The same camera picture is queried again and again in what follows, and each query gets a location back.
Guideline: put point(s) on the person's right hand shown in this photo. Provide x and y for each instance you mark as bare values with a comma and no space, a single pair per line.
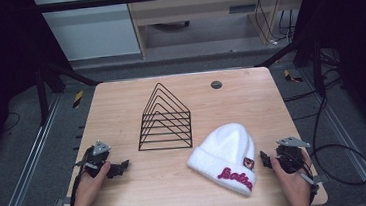
293,187

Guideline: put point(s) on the grey metal table bracket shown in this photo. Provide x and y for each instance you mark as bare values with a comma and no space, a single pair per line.
320,179
62,202

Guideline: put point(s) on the grey round table grommet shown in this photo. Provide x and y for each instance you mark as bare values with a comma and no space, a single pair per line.
216,84

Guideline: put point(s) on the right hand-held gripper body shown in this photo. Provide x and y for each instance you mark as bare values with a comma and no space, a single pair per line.
291,157

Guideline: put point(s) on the black metal stand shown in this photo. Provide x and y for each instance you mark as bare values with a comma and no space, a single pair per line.
42,92
317,67

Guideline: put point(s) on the silver floor rail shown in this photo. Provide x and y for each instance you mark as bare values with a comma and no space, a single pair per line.
26,170
351,141

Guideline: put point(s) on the person's left hand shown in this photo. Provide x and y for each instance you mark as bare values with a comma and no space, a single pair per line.
87,191

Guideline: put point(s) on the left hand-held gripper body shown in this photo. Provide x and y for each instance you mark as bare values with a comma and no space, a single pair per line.
99,156

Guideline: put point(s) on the white cabinet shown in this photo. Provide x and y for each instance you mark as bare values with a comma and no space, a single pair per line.
87,31

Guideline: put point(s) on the white knit beanie hat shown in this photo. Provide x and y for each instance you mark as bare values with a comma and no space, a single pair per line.
226,156

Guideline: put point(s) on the yellow black striped tape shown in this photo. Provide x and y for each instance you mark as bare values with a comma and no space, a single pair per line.
77,99
290,76

